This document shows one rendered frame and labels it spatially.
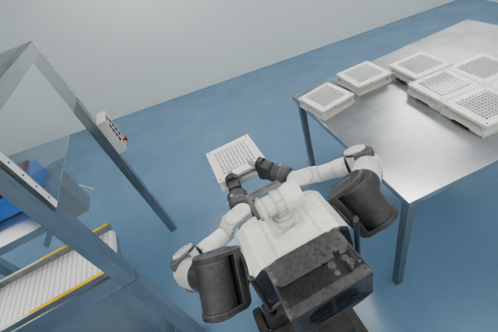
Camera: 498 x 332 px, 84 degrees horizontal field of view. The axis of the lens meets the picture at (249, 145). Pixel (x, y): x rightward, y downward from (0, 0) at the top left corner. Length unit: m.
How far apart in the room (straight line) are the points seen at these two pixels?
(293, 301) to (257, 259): 0.12
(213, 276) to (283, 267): 0.17
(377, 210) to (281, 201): 0.26
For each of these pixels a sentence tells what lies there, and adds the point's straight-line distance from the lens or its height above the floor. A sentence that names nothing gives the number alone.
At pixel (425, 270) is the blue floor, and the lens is 2.17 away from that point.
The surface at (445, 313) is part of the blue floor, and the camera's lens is 2.09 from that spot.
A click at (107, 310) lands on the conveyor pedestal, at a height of 0.67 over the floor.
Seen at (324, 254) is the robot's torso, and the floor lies 1.32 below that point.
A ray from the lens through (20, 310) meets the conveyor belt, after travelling 1.71.
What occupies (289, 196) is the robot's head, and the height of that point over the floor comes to 1.42.
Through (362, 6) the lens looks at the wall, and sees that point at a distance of 4.99.
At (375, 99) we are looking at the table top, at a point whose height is 0.87.
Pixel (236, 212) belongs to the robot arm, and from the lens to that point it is 1.07.
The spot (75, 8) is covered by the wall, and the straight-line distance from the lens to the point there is 4.54.
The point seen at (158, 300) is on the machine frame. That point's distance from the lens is 1.58.
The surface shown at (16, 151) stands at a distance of 1.10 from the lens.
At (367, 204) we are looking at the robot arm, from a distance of 0.79.
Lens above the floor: 1.93
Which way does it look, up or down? 39 degrees down
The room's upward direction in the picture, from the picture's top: 20 degrees counter-clockwise
